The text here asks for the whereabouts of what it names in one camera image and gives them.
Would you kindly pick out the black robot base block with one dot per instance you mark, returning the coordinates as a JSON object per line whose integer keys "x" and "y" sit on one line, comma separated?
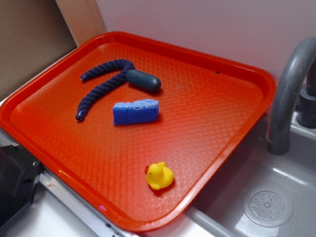
{"x": 19, "y": 176}

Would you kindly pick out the yellow rubber duck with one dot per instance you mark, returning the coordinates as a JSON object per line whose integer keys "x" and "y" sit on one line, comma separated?
{"x": 159, "y": 176}

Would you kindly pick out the blue sponge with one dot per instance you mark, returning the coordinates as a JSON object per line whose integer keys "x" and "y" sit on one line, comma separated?
{"x": 141, "y": 111}

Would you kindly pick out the orange plastic tray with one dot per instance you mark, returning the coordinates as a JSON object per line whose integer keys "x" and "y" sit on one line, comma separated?
{"x": 207, "y": 105}

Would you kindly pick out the wooden board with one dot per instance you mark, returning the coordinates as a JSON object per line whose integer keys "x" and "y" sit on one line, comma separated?
{"x": 83, "y": 19}

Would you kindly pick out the grey plastic sink basin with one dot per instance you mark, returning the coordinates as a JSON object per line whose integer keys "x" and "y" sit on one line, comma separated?
{"x": 219, "y": 206}

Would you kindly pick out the grey sink faucet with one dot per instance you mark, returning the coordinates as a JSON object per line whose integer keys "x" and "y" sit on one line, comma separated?
{"x": 296, "y": 88}

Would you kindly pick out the sink drain strainer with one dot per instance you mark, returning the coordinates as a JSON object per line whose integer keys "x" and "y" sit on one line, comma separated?
{"x": 267, "y": 207}

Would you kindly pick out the navy rope toy with handle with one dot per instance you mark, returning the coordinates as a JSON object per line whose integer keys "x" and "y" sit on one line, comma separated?
{"x": 126, "y": 73}

